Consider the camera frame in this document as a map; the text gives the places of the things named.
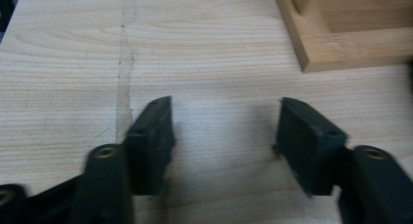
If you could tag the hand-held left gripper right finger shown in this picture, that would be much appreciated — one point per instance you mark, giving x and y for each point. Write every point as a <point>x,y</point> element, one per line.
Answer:
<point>308,146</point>

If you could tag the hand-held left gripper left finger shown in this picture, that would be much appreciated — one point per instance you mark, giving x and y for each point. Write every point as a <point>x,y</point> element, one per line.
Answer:
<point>149,152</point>

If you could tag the wooden shoe rack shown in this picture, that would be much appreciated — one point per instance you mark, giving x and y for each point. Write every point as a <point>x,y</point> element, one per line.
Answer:
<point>341,52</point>

